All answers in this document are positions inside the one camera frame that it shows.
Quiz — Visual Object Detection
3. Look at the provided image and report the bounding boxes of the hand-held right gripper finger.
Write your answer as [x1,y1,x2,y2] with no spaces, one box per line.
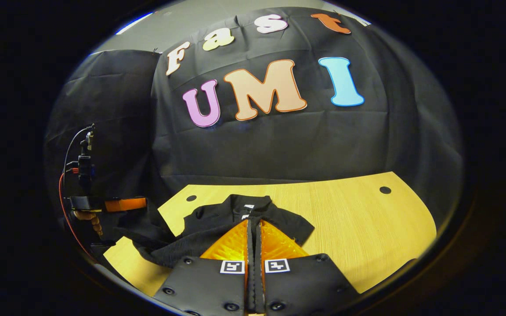
[255,219,361,316]
[153,219,256,316]

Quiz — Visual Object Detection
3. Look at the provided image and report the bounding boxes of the black backdrop cloth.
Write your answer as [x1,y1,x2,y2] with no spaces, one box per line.
[44,7,463,264]

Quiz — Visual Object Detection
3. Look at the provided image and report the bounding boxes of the red cable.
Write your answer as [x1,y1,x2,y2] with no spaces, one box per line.
[58,172,91,259]

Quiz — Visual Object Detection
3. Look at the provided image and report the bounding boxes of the black cable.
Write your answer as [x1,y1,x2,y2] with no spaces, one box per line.
[63,126,92,174]

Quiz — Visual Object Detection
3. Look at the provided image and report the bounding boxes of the black buttoned jacket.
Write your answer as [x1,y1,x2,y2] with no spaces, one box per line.
[113,194,315,269]

